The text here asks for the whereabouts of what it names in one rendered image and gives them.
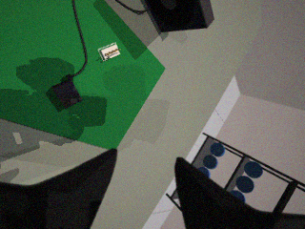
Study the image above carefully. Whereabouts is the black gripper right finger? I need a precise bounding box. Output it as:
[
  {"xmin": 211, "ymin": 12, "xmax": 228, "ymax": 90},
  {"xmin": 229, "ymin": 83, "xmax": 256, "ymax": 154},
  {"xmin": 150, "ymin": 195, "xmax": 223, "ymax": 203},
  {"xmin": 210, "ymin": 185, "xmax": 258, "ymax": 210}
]
[{"xmin": 174, "ymin": 157, "xmax": 305, "ymax": 229}]

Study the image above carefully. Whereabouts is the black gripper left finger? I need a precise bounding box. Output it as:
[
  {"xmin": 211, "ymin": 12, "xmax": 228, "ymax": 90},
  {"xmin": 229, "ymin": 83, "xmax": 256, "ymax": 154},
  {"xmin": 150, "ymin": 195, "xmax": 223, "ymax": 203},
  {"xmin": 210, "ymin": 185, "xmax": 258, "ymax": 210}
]
[{"xmin": 0, "ymin": 149, "xmax": 117, "ymax": 229}]

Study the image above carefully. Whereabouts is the green circuit board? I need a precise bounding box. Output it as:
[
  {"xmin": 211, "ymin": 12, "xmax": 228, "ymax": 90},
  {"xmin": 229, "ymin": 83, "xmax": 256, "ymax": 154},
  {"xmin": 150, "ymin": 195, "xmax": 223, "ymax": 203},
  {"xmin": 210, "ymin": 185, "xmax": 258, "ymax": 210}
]
[{"xmin": 0, "ymin": 0, "xmax": 166, "ymax": 150}]

